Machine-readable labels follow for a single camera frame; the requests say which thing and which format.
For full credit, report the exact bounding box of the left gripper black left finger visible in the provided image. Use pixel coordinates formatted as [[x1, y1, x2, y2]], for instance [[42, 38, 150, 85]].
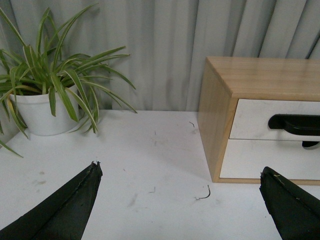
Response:
[[0, 162, 103, 240]]

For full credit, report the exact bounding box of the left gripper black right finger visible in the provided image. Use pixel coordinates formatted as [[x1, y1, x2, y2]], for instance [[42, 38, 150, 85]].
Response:
[[259, 166, 320, 240]]

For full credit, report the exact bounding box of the white drawer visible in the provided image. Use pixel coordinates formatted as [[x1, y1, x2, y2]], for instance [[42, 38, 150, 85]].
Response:
[[220, 139, 320, 180], [229, 99, 320, 142]]

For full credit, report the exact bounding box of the wooden drawer cabinet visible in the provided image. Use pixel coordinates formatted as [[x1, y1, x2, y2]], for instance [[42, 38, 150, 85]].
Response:
[[198, 56, 320, 185]]

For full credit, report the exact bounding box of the white plant pot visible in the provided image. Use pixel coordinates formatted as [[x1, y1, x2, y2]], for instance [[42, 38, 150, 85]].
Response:
[[10, 94, 78, 136]]

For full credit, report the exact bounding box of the green spider plant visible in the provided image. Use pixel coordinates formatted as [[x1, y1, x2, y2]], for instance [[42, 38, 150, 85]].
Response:
[[0, 3, 138, 158]]

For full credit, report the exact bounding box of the grey curtain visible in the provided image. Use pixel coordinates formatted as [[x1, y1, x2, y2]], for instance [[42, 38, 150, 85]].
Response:
[[0, 0, 320, 111]]

